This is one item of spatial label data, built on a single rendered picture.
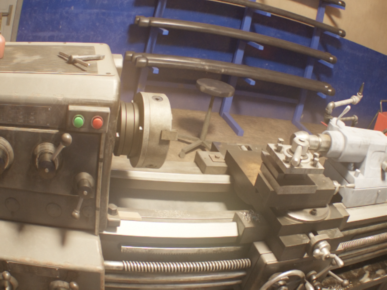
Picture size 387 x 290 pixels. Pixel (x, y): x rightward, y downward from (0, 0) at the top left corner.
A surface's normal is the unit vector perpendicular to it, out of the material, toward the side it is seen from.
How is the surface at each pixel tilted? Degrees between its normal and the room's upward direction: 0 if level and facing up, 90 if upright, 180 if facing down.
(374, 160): 75
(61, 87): 45
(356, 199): 90
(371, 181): 62
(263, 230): 90
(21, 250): 32
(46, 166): 90
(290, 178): 90
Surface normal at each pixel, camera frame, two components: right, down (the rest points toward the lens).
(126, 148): 0.21, 0.73
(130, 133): 0.36, 0.17
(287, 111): 0.30, 0.44
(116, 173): 0.37, -0.26
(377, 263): 0.22, -0.89
